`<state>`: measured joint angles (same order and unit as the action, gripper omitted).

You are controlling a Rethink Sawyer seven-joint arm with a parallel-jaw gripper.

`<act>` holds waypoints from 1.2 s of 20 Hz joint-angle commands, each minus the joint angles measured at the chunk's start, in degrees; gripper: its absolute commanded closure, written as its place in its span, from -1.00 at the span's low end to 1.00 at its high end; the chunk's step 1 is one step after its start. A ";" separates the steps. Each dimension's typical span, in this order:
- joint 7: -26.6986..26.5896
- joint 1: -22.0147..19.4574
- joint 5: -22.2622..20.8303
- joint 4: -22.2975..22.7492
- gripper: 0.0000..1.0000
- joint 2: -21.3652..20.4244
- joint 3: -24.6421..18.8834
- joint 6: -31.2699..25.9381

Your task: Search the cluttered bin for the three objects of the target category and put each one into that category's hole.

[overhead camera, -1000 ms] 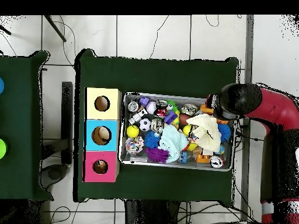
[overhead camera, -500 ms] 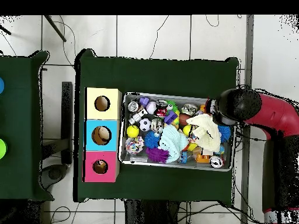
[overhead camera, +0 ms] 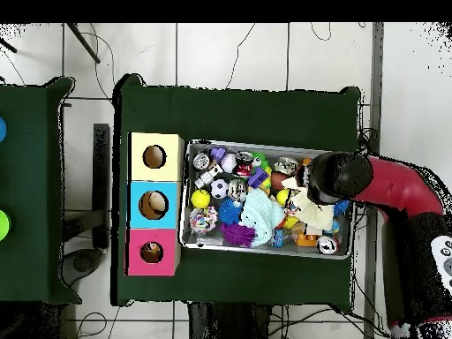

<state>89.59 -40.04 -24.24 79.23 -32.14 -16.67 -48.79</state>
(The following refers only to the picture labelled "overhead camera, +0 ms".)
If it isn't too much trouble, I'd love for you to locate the yellow smiley ball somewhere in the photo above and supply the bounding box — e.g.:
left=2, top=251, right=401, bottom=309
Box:
left=190, top=188, right=213, bottom=209

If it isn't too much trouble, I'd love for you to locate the green disc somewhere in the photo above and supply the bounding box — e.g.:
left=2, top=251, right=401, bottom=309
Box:
left=0, top=209, right=11, bottom=241

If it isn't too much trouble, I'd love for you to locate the large blue toy brick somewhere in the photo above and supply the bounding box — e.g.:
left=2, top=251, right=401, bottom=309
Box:
left=246, top=167, right=270, bottom=189

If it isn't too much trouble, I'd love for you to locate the purple spiky toy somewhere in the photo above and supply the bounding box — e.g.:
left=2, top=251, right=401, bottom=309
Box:
left=219, top=222, right=257, bottom=248

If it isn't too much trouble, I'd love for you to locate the wooden box with three holes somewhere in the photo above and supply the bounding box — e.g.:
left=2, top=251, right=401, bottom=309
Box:
left=126, top=132, right=185, bottom=277

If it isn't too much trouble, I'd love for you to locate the black tripod leg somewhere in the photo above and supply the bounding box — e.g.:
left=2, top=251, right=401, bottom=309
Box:
left=66, top=23, right=102, bottom=64

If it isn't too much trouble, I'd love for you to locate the mint green knitted cloth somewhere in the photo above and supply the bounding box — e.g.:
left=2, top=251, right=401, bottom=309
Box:
left=238, top=189, right=287, bottom=248

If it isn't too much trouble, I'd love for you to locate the green side table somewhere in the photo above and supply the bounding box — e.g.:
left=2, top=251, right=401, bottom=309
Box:
left=0, top=76, right=82, bottom=305

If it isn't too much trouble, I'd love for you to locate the dark green table cloth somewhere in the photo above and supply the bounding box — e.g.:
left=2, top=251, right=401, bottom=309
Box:
left=111, top=73, right=363, bottom=312

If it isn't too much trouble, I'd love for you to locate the small blue spiky ball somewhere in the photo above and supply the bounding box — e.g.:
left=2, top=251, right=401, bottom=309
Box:
left=216, top=198, right=245, bottom=225

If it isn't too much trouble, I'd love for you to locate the cream knitted cloth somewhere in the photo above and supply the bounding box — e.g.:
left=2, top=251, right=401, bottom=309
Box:
left=285, top=185, right=335, bottom=234

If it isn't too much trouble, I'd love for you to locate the silver topped dark can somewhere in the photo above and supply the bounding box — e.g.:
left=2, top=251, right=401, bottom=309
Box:
left=316, top=236, right=339, bottom=255

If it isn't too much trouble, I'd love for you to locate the colourful knotted rope ball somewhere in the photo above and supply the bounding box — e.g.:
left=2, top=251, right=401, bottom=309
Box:
left=188, top=206, right=219, bottom=235

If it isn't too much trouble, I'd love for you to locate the shallow clear mesh bin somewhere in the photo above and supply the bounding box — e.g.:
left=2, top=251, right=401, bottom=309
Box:
left=179, top=139, right=358, bottom=260

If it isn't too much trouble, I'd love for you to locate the red crushed can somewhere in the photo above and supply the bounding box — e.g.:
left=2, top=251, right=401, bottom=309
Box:
left=233, top=151, right=255, bottom=177

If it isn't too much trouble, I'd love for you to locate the small soccer ball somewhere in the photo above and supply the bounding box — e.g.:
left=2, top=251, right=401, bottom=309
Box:
left=210, top=179, right=230, bottom=200

